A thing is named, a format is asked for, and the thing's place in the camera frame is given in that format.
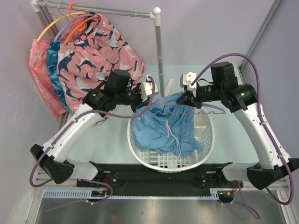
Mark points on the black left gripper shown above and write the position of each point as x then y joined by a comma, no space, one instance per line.
140,102

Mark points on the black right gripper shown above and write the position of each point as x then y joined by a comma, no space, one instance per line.
188,98

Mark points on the light blue shorts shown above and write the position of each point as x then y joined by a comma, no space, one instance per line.
166,134

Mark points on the purple plastic hanger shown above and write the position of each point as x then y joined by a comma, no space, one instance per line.
171,108

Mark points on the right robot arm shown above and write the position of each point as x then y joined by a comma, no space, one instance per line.
274,163

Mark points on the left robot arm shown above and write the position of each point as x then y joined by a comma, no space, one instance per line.
118,89

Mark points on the pink shark print shorts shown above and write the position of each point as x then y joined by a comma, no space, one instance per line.
87,61

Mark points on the orange plastic hanger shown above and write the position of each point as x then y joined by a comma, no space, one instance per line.
80,24

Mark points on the blue patterned shorts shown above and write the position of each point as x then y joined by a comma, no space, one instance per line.
51,63

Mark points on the yellow plastic hanger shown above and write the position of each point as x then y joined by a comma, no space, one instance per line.
53,23

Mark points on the purple hanger with shorts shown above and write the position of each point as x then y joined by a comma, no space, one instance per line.
69,23

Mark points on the pink tie-dye shorts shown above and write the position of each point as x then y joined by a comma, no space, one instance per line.
38,67

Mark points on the white plastic laundry basket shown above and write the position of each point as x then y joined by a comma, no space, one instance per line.
203,132

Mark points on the metal clothes rack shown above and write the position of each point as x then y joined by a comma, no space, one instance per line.
40,7

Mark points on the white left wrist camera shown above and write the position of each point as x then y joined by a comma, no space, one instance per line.
147,88

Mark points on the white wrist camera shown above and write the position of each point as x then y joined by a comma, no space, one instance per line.
147,88
186,81

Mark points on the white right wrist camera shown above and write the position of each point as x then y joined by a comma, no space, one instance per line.
186,81

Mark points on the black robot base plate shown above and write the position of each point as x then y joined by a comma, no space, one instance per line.
138,180

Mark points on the white slotted cable duct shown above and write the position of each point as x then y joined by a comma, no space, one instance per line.
100,194

